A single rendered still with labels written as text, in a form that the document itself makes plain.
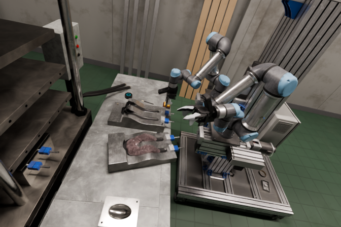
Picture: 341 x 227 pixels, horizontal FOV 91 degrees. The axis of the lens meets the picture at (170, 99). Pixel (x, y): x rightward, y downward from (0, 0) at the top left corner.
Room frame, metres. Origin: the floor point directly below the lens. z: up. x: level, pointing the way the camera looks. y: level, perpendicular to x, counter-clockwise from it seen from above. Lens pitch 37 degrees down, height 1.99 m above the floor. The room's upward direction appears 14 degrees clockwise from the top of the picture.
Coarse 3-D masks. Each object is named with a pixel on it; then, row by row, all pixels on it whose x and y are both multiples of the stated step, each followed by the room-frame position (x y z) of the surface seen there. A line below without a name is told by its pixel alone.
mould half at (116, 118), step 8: (120, 104) 1.21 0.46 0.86; (144, 104) 1.27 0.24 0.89; (112, 112) 1.08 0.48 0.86; (120, 112) 1.10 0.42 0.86; (136, 112) 1.10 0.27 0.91; (144, 112) 1.16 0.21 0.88; (152, 112) 1.18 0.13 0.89; (160, 112) 1.21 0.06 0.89; (112, 120) 0.99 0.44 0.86; (120, 120) 1.01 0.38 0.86; (128, 120) 1.00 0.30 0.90; (136, 120) 1.02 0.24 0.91; (144, 120) 1.06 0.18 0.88; (136, 128) 1.01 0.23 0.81; (144, 128) 1.02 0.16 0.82; (152, 128) 1.03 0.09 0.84; (160, 128) 1.04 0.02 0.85
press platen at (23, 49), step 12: (0, 24) 0.88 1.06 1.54; (12, 24) 0.92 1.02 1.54; (24, 24) 0.96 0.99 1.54; (0, 36) 0.75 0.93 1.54; (12, 36) 0.78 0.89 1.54; (24, 36) 0.82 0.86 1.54; (36, 36) 0.85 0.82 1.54; (48, 36) 0.94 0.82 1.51; (0, 48) 0.65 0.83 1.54; (12, 48) 0.67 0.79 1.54; (24, 48) 0.73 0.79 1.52; (0, 60) 0.58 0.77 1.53; (12, 60) 0.64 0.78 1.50
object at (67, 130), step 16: (64, 112) 1.00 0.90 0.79; (48, 128) 0.80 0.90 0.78; (64, 128) 0.84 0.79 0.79; (80, 128) 0.89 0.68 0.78; (64, 144) 0.70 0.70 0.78; (48, 160) 0.56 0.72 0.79; (64, 160) 0.61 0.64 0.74; (48, 176) 0.46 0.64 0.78; (0, 192) 0.32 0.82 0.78; (32, 192) 0.36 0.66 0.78; (0, 208) 0.25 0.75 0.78; (16, 208) 0.26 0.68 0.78; (32, 208) 0.28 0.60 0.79; (0, 224) 0.19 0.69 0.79; (16, 224) 0.20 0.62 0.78
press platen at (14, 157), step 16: (48, 96) 0.90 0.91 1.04; (64, 96) 0.95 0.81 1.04; (32, 112) 0.72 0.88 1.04; (48, 112) 0.75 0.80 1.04; (16, 128) 0.58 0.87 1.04; (32, 128) 0.61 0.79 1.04; (0, 144) 0.46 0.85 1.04; (16, 144) 0.48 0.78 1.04; (32, 144) 0.52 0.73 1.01; (16, 160) 0.40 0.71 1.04
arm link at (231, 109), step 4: (224, 104) 0.76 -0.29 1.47; (228, 104) 0.77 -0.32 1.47; (232, 104) 0.78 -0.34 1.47; (236, 104) 0.79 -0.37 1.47; (228, 108) 0.74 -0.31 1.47; (232, 108) 0.75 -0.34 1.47; (236, 108) 0.76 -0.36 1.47; (228, 112) 0.72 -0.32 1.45; (232, 112) 0.74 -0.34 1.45; (236, 112) 0.75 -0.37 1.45; (228, 116) 0.72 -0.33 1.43; (232, 116) 0.74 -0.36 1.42; (228, 120) 0.73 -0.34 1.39
